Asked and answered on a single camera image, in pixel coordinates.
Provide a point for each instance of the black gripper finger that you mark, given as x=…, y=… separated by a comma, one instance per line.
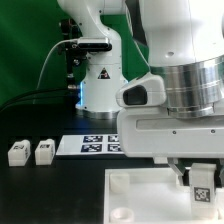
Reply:
x=221, y=172
x=177, y=166

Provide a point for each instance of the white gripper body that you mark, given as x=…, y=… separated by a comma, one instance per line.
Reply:
x=146, y=133

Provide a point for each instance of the white square table top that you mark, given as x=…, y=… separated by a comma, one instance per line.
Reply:
x=153, y=196

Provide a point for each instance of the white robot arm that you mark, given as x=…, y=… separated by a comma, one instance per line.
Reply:
x=175, y=111

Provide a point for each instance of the white plate with AprilTags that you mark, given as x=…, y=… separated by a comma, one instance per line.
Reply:
x=94, y=144

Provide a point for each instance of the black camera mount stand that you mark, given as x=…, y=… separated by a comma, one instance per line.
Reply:
x=70, y=30

